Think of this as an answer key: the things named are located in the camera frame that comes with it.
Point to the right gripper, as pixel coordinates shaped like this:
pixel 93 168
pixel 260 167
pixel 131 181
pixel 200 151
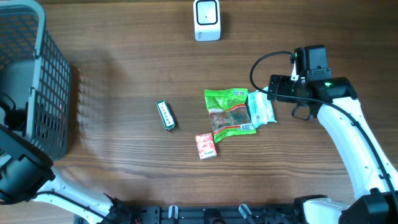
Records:
pixel 284 82

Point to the teal white snack packet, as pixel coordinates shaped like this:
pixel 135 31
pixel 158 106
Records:
pixel 260 109

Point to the green snack bag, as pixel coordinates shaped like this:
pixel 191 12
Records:
pixel 228 113

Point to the red small box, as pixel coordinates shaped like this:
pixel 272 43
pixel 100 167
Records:
pixel 206 146

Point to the dark green gum pack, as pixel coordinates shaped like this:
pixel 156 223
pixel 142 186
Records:
pixel 166 115

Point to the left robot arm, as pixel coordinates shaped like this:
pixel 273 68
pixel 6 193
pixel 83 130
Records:
pixel 29 174

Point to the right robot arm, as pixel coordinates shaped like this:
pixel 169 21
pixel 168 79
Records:
pixel 334 103

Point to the white barcode scanner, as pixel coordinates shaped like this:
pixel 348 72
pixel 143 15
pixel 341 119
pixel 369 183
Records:
pixel 207 20

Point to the grey plastic shopping basket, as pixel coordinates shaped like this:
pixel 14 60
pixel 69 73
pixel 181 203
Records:
pixel 36 79

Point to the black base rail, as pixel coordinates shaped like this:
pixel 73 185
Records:
pixel 267 214

